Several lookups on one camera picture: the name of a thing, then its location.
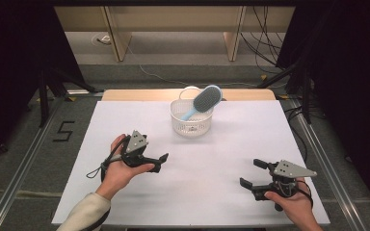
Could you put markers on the person's left hand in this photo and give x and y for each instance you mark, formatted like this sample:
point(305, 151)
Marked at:
point(118, 174)

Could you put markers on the light wooden table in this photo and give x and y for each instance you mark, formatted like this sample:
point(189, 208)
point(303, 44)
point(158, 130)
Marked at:
point(135, 95)

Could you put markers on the aluminium floor rail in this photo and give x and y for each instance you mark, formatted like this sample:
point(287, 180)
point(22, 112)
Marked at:
point(13, 190)
point(334, 180)

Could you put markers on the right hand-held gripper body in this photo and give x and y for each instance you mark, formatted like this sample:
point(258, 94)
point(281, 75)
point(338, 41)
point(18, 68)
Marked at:
point(290, 170)

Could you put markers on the person's right hand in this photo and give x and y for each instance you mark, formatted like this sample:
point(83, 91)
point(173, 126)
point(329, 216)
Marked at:
point(297, 208)

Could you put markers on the white plastic basket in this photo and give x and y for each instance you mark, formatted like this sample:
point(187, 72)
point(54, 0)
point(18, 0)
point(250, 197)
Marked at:
point(191, 129)

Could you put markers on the light blue hairbrush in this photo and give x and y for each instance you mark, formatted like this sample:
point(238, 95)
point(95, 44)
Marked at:
point(207, 99)

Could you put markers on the beige wooden desk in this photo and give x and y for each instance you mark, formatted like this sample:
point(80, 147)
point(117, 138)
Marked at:
point(173, 19)

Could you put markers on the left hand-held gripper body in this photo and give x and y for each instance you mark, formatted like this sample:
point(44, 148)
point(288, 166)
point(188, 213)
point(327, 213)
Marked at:
point(136, 144)

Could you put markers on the black curtain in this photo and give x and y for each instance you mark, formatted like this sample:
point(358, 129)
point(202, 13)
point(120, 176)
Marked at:
point(13, 48)
point(350, 64)

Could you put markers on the black metal stand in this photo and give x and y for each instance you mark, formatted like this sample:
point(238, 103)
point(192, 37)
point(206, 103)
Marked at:
point(42, 102)
point(306, 96)

